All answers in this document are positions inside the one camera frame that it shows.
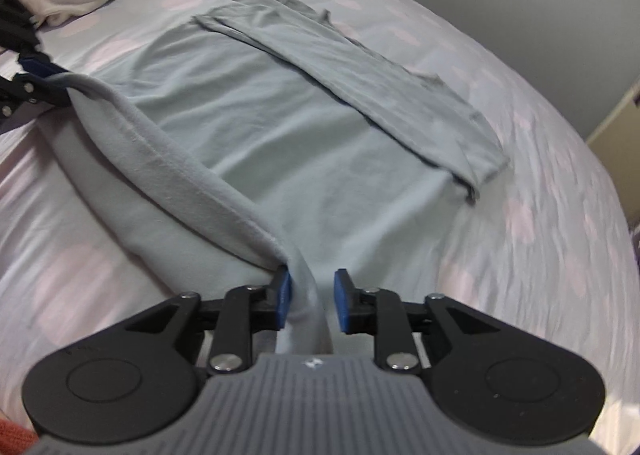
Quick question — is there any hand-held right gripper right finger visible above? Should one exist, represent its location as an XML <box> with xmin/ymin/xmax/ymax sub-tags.
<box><xmin>333</xmin><ymin>269</ymin><xmax>501</xmax><ymax>376</ymax></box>

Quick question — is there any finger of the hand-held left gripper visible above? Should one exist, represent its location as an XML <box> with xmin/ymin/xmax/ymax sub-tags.
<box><xmin>0</xmin><ymin>0</ymin><xmax>63</xmax><ymax>78</ymax></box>
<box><xmin>0</xmin><ymin>74</ymin><xmax>70</xmax><ymax>122</ymax></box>

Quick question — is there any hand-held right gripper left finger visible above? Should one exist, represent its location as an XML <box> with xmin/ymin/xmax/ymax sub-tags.
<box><xmin>125</xmin><ymin>265</ymin><xmax>292</xmax><ymax>377</ymax></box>

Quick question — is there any grey long-sleeved shirt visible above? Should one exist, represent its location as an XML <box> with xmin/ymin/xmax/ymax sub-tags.
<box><xmin>47</xmin><ymin>0</ymin><xmax>511</xmax><ymax>356</ymax></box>

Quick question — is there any pink-dotted grey bed sheet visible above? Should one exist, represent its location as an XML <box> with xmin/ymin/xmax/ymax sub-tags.
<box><xmin>0</xmin><ymin>0</ymin><xmax>640</xmax><ymax>436</ymax></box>

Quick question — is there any orange knit clothing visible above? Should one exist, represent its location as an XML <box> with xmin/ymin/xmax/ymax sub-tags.
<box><xmin>0</xmin><ymin>417</ymin><xmax>38</xmax><ymax>455</ymax></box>

